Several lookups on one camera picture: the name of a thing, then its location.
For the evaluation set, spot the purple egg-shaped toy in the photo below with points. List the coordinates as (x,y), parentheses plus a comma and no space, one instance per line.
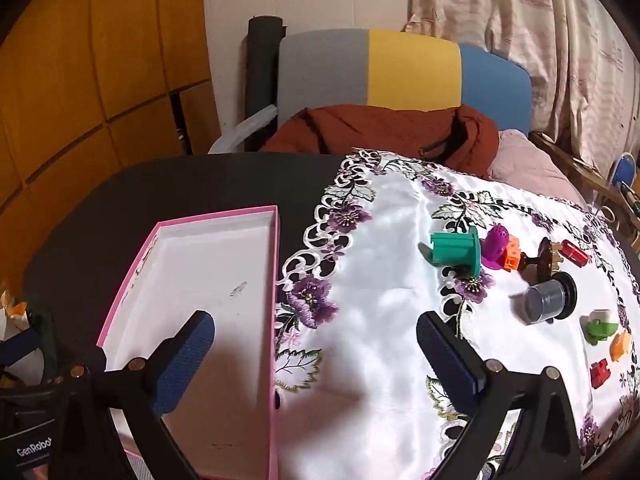
(496,242)

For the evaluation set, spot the red plastic block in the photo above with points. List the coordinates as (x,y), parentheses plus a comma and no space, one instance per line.
(601,374)

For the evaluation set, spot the beige patterned curtain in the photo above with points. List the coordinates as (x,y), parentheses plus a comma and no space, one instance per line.
(525,20)

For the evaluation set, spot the pink cushion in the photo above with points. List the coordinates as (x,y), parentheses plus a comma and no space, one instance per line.
(525,160)

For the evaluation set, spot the red metal capsule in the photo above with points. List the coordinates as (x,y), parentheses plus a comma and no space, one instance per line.
(575,252)

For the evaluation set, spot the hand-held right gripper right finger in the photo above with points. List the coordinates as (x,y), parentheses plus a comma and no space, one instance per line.
(450,365)

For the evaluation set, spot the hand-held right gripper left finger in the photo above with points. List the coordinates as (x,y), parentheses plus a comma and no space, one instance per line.
(185,360)

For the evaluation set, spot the wooden side table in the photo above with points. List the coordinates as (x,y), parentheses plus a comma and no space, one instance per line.
(592,177)

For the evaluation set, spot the grey yellow blue headboard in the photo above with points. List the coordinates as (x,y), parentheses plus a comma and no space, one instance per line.
(410,70)

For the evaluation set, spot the wooden wardrobe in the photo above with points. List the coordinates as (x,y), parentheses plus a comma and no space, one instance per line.
(75,60)

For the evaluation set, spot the orange plastic piece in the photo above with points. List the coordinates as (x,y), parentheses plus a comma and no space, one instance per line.
(620,346)

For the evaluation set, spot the rust brown jacket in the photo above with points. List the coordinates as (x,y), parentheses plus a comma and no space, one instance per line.
(370,130)

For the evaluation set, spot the black rolled mat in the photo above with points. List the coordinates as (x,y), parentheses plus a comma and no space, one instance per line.
(260,60)

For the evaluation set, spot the grey black cylinder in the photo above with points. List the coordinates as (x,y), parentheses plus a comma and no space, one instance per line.
(547,300)

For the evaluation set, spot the green black hair tool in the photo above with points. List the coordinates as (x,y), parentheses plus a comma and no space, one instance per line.
(631,201)

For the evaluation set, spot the orange plastic block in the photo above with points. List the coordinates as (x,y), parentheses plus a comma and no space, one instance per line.
(512,256)

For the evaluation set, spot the pink cardboard box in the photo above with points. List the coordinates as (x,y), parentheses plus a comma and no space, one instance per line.
(215,260)

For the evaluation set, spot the green white plastic toy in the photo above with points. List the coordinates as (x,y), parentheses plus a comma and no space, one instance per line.
(597,330)

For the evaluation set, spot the white embroidered floral tablecloth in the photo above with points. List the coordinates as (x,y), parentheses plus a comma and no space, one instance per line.
(380,240)

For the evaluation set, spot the teal plastic spool toy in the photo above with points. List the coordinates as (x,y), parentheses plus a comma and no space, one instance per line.
(450,250)

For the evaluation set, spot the brown scalp massager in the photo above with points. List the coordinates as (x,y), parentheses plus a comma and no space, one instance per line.
(542,260)

